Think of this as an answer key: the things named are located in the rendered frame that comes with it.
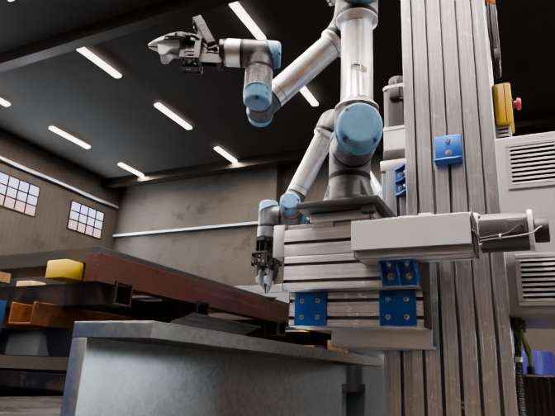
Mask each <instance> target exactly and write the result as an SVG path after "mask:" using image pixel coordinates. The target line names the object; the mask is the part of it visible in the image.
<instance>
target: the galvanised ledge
mask: <svg viewBox="0 0 555 416"><path fill-rule="evenodd" d="M72 337H85V338H101V339H109V340H117V341H125V342H133V343H147V344H154V345H162V346H170V347H185V348H192V349H200V350H207V351H216V352H230V353H238V354H245V355H253V356H261V357H276V358H283V359H291V360H298V361H306V362H321V363H329V364H336V365H348V366H382V359H381V358H378V357H369V356H364V355H358V354H353V353H348V352H339V351H334V350H329V349H324V348H318V347H309V346H304V345H299V344H294V343H285V342H279V341H274V340H268V339H263V338H254V337H249V336H244V335H238V334H233V333H224V332H219V331H214V330H209V329H200V328H194V327H189V326H184V325H179V324H170V323H165V322H159V321H153V320H144V321H74V330H73V336H72Z"/></svg>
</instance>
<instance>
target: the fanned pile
mask: <svg viewBox="0 0 555 416"><path fill-rule="evenodd" d="M170 324H179V325H184V326H189V327H194V328H200V329H209V330H214V331H219V332H224V333H233V334H238V335H244V336H245V334H247V333H250V332H252V330H255V329H258V328H261V326H258V325H254V324H247V323H242V322H238V321H234V320H229V319H222V318H217V317H213V316H209V315H204V314H197V313H192V314H189V315H186V316H184V317H182V318H180V319H175V320H172V321H171V322H170Z"/></svg>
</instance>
